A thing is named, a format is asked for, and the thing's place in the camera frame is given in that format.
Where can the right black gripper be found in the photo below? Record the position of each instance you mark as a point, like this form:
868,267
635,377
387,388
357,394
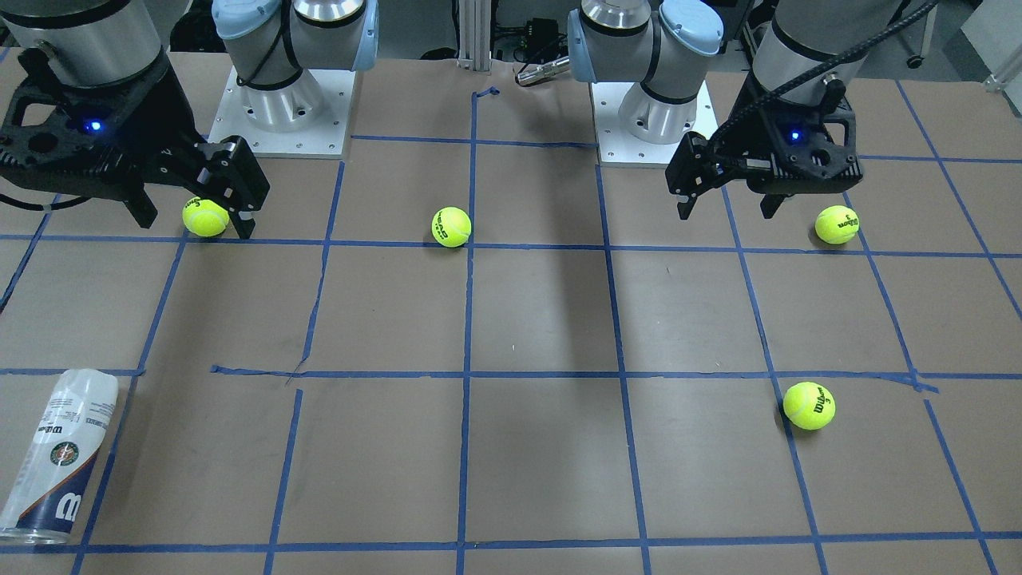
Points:
164,104

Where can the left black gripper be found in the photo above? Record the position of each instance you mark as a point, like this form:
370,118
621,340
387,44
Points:
748,120

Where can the clear tennis ball can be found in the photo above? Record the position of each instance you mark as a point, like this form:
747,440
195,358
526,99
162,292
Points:
47,493

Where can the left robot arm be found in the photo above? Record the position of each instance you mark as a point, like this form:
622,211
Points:
667,49

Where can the tennis ball far image-left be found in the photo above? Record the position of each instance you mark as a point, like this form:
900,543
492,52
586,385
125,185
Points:
204,218

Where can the Wilson tennis ball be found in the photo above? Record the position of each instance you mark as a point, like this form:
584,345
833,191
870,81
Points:
809,405
836,225

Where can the Head tennis ball centre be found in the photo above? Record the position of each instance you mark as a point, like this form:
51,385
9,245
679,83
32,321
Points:
451,227

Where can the black electronics box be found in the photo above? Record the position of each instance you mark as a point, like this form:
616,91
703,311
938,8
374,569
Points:
540,38

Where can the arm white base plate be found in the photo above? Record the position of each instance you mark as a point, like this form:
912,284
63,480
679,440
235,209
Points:
307,119
639,140

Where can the aluminium frame post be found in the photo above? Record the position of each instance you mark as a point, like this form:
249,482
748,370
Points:
474,34

